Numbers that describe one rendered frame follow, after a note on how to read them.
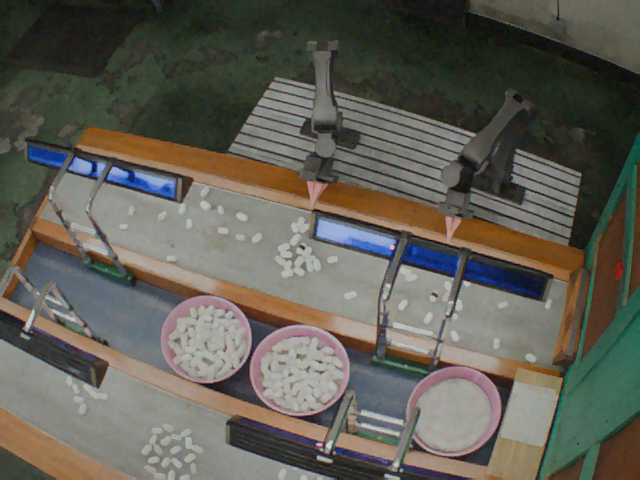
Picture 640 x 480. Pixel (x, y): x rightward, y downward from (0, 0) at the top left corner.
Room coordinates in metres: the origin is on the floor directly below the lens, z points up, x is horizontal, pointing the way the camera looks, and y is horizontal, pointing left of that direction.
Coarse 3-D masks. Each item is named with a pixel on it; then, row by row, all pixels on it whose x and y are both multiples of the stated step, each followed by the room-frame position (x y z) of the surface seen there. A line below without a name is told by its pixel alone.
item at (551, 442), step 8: (592, 240) 0.89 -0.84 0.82; (592, 248) 0.86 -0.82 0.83; (568, 368) 0.52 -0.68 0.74; (568, 376) 0.48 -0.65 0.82; (568, 384) 0.45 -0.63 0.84; (560, 392) 0.45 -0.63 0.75; (560, 400) 0.42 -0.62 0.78; (560, 408) 0.39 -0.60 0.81; (560, 416) 0.36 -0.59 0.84; (552, 424) 0.36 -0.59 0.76; (560, 424) 0.33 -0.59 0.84; (552, 432) 0.33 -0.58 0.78; (552, 440) 0.30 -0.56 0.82; (544, 448) 0.29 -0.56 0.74; (552, 448) 0.27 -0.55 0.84; (544, 456) 0.26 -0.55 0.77; (544, 464) 0.23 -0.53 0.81; (544, 472) 0.21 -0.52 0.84
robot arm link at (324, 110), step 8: (336, 40) 1.56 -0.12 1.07; (312, 48) 1.48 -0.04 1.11; (328, 48) 1.48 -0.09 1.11; (336, 48) 1.48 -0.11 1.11; (312, 56) 1.47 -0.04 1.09; (320, 56) 1.46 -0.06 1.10; (328, 56) 1.46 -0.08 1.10; (336, 56) 1.50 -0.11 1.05; (320, 64) 1.44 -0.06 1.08; (328, 64) 1.44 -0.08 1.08; (320, 72) 1.41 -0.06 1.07; (328, 72) 1.41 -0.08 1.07; (320, 80) 1.39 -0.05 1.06; (328, 80) 1.39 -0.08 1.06; (320, 88) 1.37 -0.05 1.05; (328, 88) 1.37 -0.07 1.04; (320, 96) 1.35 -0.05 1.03; (328, 96) 1.35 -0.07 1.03; (320, 104) 1.33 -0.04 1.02; (328, 104) 1.32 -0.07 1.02; (320, 112) 1.30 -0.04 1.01; (328, 112) 1.30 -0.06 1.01; (336, 112) 1.32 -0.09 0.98; (320, 120) 1.28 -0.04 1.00; (328, 120) 1.28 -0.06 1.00; (336, 120) 1.28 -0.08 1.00; (320, 128) 1.28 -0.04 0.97; (328, 128) 1.27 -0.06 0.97; (336, 128) 1.27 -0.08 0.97
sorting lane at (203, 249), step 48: (192, 192) 1.27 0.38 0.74; (144, 240) 1.12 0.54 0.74; (192, 240) 1.10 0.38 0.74; (288, 240) 1.06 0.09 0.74; (288, 288) 0.90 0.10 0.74; (336, 288) 0.89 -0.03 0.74; (432, 288) 0.85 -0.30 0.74; (480, 288) 0.83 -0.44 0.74; (480, 336) 0.68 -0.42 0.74; (528, 336) 0.65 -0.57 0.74
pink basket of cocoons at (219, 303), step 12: (192, 300) 0.88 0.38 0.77; (204, 300) 0.88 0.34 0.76; (216, 300) 0.88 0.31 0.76; (180, 312) 0.86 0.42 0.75; (240, 312) 0.83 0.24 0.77; (168, 324) 0.82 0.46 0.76; (168, 336) 0.79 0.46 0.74; (168, 348) 0.75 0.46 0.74; (168, 360) 0.70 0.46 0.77; (180, 372) 0.66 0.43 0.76
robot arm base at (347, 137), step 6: (306, 120) 1.56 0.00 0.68; (306, 126) 1.53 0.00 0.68; (300, 132) 1.51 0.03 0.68; (306, 132) 1.51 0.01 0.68; (342, 132) 1.49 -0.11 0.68; (348, 132) 1.49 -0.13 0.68; (354, 132) 1.48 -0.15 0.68; (336, 138) 1.47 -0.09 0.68; (342, 138) 1.46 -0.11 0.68; (348, 138) 1.46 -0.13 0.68; (354, 138) 1.46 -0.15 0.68; (342, 144) 1.44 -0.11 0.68; (348, 144) 1.43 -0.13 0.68; (354, 144) 1.43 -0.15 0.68
